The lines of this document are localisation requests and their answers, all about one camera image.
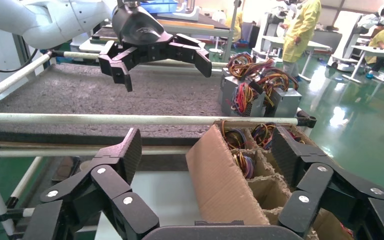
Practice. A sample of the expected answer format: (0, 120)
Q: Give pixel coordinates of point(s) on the standing person in yellow coat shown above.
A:
(299, 30)

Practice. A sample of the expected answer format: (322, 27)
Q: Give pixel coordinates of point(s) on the white bracket stand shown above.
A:
(192, 15)

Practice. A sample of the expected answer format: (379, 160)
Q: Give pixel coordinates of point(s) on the grey foam mat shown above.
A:
(79, 92)

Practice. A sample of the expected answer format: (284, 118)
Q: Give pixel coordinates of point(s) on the metal frame workbench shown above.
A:
(195, 32)

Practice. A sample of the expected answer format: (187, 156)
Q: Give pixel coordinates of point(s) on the white mobile robot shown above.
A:
(344, 43)

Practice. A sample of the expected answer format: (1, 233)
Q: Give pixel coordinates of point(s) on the blue plastic tray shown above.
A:
(160, 6)

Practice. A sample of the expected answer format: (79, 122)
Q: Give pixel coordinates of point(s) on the cardboard box with dividers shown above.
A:
(218, 182)

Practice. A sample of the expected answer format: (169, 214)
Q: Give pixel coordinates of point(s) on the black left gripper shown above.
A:
(139, 30)

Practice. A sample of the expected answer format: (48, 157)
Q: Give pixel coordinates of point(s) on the seated person in yellow coat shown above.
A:
(379, 41)

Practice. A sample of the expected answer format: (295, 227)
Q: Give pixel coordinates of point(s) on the white grey upright column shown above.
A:
(3, 66)

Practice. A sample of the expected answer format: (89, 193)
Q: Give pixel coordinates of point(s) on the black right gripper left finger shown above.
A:
(112, 205)

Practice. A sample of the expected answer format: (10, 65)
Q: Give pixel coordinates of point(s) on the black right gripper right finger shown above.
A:
(314, 185)

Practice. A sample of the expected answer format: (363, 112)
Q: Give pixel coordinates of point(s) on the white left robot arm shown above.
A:
(29, 20)

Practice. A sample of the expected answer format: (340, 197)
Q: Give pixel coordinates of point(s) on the white table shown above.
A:
(374, 51)
(311, 46)

